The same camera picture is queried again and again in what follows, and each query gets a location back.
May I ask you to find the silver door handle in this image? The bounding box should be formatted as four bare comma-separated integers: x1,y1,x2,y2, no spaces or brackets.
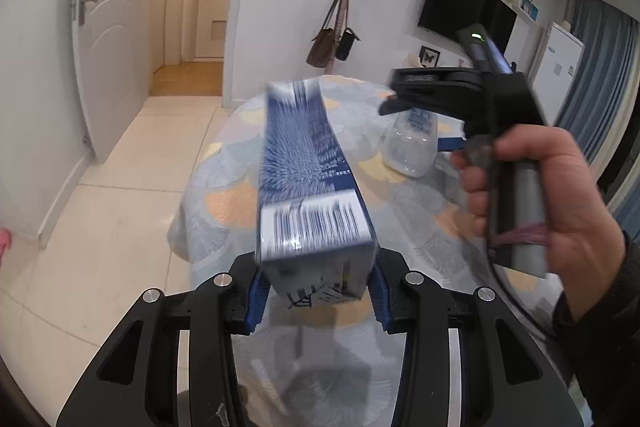
70,0,98,26

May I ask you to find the black shoulder bag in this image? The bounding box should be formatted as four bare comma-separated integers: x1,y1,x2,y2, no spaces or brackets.
334,0,361,62

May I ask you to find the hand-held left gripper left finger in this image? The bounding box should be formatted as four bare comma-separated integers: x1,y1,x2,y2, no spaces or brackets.
55,252,273,427

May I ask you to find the white room door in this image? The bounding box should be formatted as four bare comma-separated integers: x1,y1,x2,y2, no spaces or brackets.
70,0,146,165

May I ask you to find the blue grey curtain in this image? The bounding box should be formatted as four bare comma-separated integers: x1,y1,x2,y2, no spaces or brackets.
552,0,640,228

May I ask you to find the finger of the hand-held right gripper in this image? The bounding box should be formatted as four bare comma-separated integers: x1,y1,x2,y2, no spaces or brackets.
389,68,485,100
378,94,488,140

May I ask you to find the clear plastic bottle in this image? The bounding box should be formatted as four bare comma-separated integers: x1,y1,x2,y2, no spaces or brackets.
382,107,437,178

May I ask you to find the white refrigerator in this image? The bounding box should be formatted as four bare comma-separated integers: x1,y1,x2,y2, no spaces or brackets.
530,21,586,128

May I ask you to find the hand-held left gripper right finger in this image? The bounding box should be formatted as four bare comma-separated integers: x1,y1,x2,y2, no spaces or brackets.
367,249,586,427

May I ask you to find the round table with patterned cloth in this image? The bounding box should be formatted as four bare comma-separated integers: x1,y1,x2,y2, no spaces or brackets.
167,74,571,427

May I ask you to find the white low wall shelf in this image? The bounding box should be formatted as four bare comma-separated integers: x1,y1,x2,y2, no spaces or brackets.
407,54,473,70

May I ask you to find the brown handbag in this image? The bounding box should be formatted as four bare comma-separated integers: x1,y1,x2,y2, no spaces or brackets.
306,0,337,68

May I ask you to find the black flat television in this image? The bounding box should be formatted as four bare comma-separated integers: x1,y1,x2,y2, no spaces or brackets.
417,0,518,58

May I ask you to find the person's right forearm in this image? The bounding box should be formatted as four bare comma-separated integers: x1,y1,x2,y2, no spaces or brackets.
552,232,640,427

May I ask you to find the blue and white milk carton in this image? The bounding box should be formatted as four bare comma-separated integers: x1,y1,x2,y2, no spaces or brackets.
254,77,379,308

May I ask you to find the person's right hand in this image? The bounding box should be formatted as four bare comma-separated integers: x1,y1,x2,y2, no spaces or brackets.
450,125,626,323

